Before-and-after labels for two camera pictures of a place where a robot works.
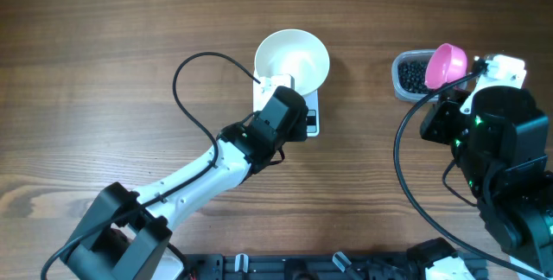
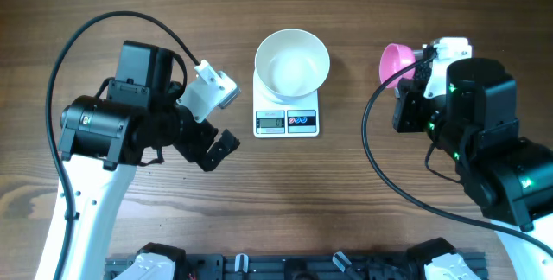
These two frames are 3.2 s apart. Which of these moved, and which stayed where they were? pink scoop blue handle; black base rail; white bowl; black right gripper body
Moved: black right gripper body; pink scoop blue handle
Stayed: black base rail; white bowl
